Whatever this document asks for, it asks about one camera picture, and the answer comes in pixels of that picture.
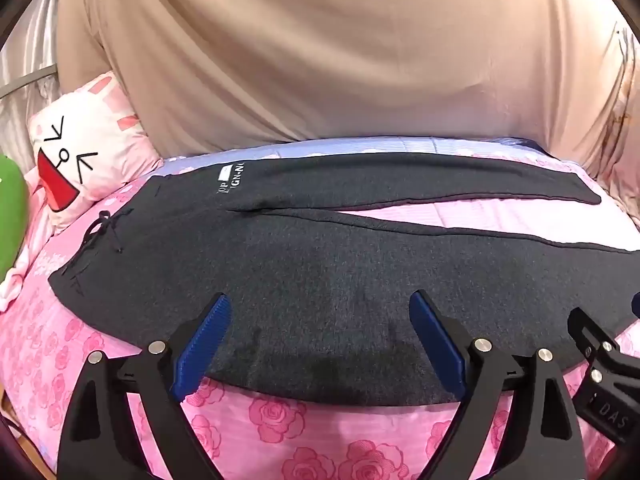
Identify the white curtain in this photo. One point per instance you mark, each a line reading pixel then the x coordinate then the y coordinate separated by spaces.
pixel 25 50

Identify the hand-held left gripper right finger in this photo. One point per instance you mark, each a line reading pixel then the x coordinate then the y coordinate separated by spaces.
pixel 440 345

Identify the beige cloth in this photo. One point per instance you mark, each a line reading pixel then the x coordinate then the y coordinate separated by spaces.
pixel 325 60

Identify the green plush toy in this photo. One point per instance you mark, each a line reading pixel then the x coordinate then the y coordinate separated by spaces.
pixel 10 210

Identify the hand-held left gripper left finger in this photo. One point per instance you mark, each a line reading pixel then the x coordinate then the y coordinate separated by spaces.
pixel 200 345

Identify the pale stained cloth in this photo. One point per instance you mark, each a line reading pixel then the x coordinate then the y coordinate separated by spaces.
pixel 622 135

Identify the pink floral bedsheet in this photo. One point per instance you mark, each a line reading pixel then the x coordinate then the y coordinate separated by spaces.
pixel 300 435

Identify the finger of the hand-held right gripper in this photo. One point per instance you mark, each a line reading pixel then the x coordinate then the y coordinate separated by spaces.
pixel 592 335

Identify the dark grey pants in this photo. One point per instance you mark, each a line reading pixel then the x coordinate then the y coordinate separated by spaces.
pixel 300 260

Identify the white cartoon face pillow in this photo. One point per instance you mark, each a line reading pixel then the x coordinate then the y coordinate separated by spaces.
pixel 75 160

